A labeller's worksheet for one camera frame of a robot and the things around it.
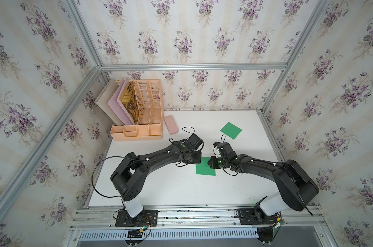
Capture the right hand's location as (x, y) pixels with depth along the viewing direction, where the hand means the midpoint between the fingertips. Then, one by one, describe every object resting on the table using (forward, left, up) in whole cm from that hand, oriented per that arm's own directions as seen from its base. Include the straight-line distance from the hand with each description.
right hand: (209, 163), depth 90 cm
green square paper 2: (+27, -18, -3) cm, 32 cm away
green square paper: (-2, +3, -3) cm, 5 cm away
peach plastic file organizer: (+46, +44, +3) cm, 64 cm away
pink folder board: (+24, +56, +26) cm, 66 cm away
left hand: (-1, +5, +5) cm, 7 cm away
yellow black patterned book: (+34, +51, +19) cm, 64 cm away
